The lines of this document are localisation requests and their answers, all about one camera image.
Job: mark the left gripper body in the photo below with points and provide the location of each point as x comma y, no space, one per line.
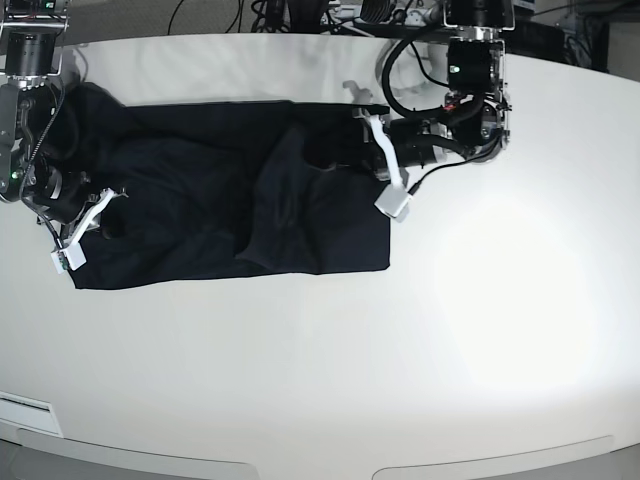
413,143

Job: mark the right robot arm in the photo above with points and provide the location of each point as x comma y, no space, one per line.
49,151

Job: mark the white power strip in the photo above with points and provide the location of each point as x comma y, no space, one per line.
417,17

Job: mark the dark navy T-shirt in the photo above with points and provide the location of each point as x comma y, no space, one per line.
221,190

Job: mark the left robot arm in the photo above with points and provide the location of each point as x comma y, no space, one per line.
471,122

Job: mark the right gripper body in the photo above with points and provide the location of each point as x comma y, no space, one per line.
62,197

